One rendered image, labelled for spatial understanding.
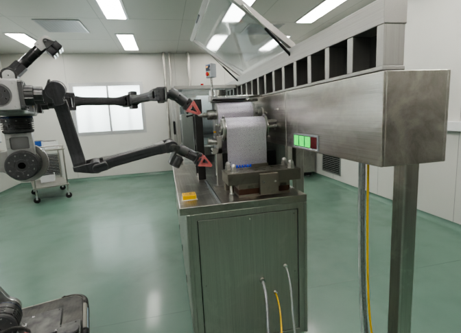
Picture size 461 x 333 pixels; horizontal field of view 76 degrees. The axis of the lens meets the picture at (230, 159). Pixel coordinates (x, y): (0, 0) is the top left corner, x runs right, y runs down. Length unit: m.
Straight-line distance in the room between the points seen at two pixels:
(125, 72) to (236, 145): 5.82
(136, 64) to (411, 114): 6.65
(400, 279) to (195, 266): 0.89
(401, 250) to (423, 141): 0.42
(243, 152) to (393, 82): 0.92
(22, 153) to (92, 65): 5.81
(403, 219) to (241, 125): 0.93
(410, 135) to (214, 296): 1.17
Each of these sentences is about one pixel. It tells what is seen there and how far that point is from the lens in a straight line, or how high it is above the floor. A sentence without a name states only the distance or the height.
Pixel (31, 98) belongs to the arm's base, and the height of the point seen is 1.43.
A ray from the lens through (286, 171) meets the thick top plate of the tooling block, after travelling 1.58.
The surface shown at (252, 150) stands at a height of 1.12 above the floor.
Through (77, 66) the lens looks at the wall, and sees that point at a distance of 7.50.
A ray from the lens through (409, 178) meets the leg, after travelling 1.22.
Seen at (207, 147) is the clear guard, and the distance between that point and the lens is 2.70.
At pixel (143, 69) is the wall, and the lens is 7.29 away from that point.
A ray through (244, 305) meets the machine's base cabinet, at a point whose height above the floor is 0.33.
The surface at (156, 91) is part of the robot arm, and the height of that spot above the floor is 1.47.
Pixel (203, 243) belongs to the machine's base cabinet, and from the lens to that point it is 1.51.
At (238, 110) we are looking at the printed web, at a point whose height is 1.35.
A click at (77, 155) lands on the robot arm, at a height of 1.17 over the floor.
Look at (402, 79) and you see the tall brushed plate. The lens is 1.07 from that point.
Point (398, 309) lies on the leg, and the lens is 1.41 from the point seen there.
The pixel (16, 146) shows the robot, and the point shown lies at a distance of 1.78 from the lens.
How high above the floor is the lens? 1.33
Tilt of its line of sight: 9 degrees down
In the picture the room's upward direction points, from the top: 3 degrees counter-clockwise
